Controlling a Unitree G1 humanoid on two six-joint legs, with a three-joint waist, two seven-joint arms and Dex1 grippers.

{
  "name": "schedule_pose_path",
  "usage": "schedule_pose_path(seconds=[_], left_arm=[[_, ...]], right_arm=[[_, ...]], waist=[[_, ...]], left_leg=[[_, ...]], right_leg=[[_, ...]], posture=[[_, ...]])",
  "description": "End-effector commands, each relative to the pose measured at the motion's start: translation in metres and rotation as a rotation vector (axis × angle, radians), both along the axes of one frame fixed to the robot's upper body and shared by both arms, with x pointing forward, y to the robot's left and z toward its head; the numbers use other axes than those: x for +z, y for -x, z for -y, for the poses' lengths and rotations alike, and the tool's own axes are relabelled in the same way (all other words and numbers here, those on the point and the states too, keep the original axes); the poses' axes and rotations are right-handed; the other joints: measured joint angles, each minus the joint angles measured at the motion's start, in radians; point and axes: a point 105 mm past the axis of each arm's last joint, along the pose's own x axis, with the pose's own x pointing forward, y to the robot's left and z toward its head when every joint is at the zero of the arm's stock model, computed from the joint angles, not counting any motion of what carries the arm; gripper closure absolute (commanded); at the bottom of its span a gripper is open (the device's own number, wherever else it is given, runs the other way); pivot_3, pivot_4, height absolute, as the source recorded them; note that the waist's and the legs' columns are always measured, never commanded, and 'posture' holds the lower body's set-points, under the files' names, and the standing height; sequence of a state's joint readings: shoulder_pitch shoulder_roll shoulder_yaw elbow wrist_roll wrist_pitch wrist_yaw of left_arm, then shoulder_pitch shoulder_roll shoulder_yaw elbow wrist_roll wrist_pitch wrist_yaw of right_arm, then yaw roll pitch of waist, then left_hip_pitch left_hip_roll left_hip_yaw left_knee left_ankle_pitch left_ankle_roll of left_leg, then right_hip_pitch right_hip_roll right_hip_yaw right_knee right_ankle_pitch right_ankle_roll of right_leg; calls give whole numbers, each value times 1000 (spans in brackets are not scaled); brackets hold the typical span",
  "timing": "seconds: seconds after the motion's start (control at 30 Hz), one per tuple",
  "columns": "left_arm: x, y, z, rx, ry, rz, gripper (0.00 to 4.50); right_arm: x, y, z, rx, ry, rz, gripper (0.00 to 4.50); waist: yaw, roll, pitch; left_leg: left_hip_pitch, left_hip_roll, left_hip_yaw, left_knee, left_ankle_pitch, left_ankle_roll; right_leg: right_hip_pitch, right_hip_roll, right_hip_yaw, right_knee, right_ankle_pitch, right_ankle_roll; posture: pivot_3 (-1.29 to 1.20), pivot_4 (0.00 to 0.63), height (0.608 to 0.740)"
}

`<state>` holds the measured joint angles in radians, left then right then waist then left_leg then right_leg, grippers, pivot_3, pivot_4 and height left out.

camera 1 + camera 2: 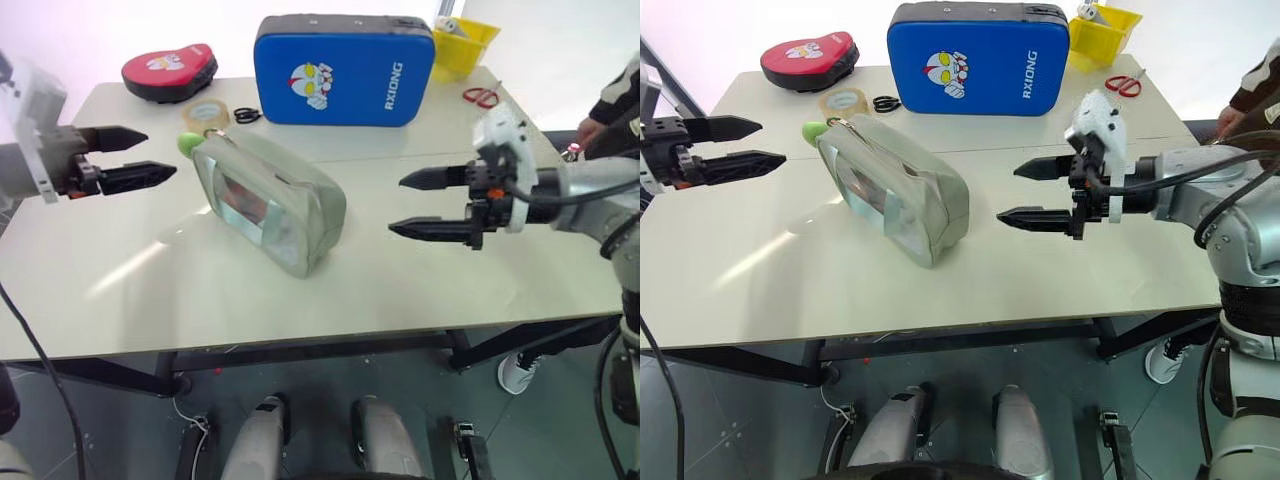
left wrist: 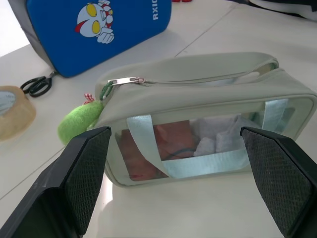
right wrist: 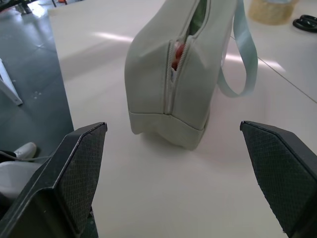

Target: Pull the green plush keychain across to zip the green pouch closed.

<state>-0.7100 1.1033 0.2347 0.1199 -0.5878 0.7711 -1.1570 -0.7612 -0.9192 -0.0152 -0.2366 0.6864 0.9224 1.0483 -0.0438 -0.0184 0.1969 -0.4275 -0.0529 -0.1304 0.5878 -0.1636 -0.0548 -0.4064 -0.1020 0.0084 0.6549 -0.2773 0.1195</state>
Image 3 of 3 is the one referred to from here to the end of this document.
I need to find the black ring-shaped object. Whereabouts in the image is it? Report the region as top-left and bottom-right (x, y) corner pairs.
(292, 14), (317, 31)

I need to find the beige tape roll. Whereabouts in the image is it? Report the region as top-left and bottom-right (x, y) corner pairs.
(247, 0), (300, 25)

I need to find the dark furniture base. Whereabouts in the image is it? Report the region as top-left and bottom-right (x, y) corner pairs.
(0, 0), (60, 16)

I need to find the white metal frame leg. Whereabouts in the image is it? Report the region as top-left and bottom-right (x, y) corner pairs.
(0, 59), (24, 107)

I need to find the pale green zipper bag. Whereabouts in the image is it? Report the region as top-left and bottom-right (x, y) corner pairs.
(125, 0), (258, 151)

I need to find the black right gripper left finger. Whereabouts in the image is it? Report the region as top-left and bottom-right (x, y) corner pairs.
(0, 121), (108, 238)

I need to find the white shoe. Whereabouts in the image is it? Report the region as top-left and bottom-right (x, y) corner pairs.
(13, 142), (37, 159)

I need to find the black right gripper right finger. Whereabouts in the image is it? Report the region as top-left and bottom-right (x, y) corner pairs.
(239, 120), (317, 238)

